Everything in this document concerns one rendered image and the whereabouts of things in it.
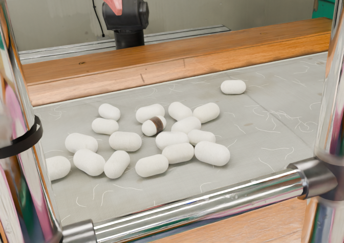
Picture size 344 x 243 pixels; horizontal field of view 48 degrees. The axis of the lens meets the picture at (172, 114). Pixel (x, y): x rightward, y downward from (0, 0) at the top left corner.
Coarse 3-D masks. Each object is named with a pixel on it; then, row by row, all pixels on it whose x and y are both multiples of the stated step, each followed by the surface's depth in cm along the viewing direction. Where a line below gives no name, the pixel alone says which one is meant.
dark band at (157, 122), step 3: (153, 117) 44; (156, 117) 44; (150, 120) 43; (153, 120) 43; (156, 120) 43; (159, 120) 43; (156, 123) 43; (159, 123) 43; (162, 123) 44; (156, 126) 43; (159, 126) 43; (162, 126) 44; (159, 129) 43; (162, 129) 44; (156, 132) 43
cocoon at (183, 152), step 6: (180, 144) 38; (186, 144) 38; (168, 150) 38; (174, 150) 38; (180, 150) 38; (186, 150) 38; (192, 150) 38; (168, 156) 38; (174, 156) 38; (180, 156) 38; (186, 156) 38; (192, 156) 39; (168, 162) 38; (174, 162) 38
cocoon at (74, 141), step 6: (66, 138) 41; (72, 138) 40; (78, 138) 40; (84, 138) 40; (90, 138) 40; (66, 144) 41; (72, 144) 40; (78, 144) 40; (84, 144) 40; (90, 144) 40; (96, 144) 40; (72, 150) 40; (96, 150) 40
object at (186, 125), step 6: (180, 120) 42; (186, 120) 42; (192, 120) 42; (198, 120) 43; (174, 126) 42; (180, 126) 41; (186, 126) 42; (192, 126) 42; (198, 126) 42; (186, 132) 42
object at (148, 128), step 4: (160, 116) 44; (148, 120) 43; (164, 120) 44; (144, 124) 43; (148, 124) 43; (152, 124) 43; (164, 124) 44; (144, 128) 43; (148, 128) 43; (152, 128) 43; (144, 132) 43; (148, 132) 43; (152, 132) 43
